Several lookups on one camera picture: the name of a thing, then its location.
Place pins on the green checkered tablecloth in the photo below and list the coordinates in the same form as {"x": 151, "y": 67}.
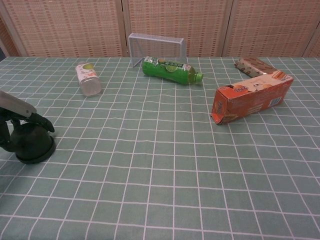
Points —
{"x": 160, "y": 175}

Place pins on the green tea plastic bottle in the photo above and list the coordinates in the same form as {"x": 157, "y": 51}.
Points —
{"x": 170, "y": 72}

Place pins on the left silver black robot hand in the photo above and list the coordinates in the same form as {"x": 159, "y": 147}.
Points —
{"x": 15, "y": 105}

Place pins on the clear bottle with white label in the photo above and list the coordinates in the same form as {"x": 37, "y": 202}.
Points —
{"x": 87, "y": 80}

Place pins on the woven bamboo folding screen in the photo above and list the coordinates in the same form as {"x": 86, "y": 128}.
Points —
{"x": 62, "y": 25}

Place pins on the white metal mesh rack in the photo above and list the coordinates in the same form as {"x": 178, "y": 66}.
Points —
{"x": 155, "y": 38}

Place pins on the red patterned snack pack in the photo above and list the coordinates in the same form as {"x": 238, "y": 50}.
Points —
{"x": 250, "y": 67}

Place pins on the small black round object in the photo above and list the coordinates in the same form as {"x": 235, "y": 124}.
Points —
{"x": 35, "y": 160}

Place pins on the orange juice carton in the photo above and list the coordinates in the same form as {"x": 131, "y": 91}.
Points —
{"x": 250, "y": 100}

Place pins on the dark green bowl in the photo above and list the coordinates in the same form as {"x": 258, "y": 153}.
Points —
{"x": 32, "y": 142}

